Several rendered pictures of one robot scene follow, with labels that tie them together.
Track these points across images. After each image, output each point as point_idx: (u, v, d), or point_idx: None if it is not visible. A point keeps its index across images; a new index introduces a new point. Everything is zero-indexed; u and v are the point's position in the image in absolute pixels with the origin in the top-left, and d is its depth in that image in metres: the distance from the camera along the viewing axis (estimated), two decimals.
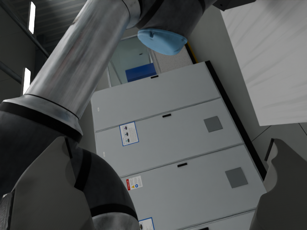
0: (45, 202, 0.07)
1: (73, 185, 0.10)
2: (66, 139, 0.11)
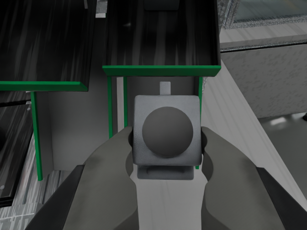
0: (103, 182, 0.08)
1: (130, 173, 0.11)
2: (132, 129, 0.12)
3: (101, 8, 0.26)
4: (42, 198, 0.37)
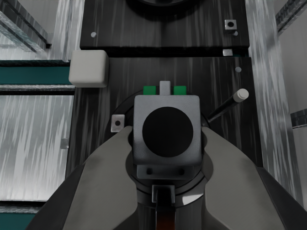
0: (103, 182, 0.08)
1: (130, 173, 0.11)
2: (132, 129, 0.12)
3: None
4: None
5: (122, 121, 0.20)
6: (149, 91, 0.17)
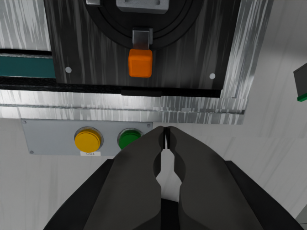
0: (130, 180, 0.08)
1: (157, 174, 0.11)
2: (164, 130, 0.12)
3: None
4: (244, 88, 0.30)
5: None
6: None
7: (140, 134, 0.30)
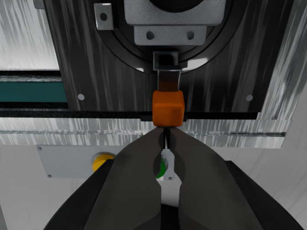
0: (130, 180, 0.08)
1: (157, 174, 0.11)
2: (164, 130, 0.12)
3: None
4: (285, 106, 0.25)
5: None
6: None
7: (161, 159, 0.27)
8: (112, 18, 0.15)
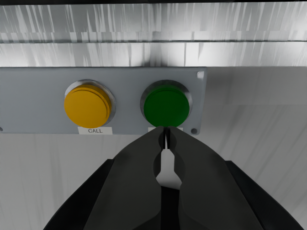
0: (130, 180, 0.08)
1: (157, 174, 0.11)
2: (164, 130, 0.12)
3: None
4: None
5: None
6: None
7: (183, 91, 0.16)
8: None
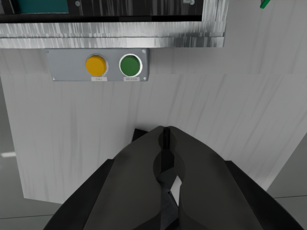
0: (130, 180, 0.08)
1: (157, 174, 0.11)
2: (164, 130, 0.12)
3: None
4: (224, 14, 0.35)
5: None
6: None
7: (137, 59, 0.37)
8: None
